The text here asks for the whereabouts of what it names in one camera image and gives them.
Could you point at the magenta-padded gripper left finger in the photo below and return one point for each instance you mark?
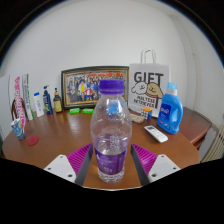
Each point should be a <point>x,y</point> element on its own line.
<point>78,158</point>

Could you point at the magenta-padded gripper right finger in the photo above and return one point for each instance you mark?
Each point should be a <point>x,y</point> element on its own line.
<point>146,158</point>

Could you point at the clear purple-capped water bottle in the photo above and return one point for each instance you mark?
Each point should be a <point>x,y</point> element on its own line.
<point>111,133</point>

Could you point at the white remote control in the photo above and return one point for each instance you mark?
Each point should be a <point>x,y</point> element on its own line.
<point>156,133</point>

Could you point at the small patterned flat box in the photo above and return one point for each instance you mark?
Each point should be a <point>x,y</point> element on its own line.
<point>136,118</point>

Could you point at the small colourful puzzle cube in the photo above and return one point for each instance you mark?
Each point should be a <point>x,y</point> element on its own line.
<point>146,113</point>

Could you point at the small green box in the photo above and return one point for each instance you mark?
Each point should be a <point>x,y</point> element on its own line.
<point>74,111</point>
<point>87,111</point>

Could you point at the flat round red coaster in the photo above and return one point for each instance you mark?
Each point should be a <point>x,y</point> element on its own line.
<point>33,140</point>

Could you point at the blue detergent bottle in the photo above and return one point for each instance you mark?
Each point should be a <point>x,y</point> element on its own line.
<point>170,113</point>

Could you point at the dark amber pump bottle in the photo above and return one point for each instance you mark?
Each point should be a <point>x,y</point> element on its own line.
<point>57,104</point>

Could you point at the dark blue pump bottle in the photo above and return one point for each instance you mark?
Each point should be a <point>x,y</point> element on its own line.
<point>47,103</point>

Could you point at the white bottle with blue cap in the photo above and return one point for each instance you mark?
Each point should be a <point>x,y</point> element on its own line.
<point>39,106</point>

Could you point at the blue patterned white cup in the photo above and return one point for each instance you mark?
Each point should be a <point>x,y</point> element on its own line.
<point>18,130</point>

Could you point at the white paper gift bag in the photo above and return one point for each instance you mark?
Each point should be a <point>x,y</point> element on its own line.
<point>148,90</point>

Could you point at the framed group photo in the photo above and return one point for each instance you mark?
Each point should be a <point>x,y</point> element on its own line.
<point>80,88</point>

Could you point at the white radiator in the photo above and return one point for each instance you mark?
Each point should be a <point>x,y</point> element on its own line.
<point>216,146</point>

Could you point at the white blue tall tube box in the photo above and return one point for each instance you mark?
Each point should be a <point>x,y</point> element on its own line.
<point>28,100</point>

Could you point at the pink tall tube box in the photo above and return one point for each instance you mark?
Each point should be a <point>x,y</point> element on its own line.
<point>18,96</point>

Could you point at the white door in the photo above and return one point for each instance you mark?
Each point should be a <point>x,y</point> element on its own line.
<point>4,100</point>

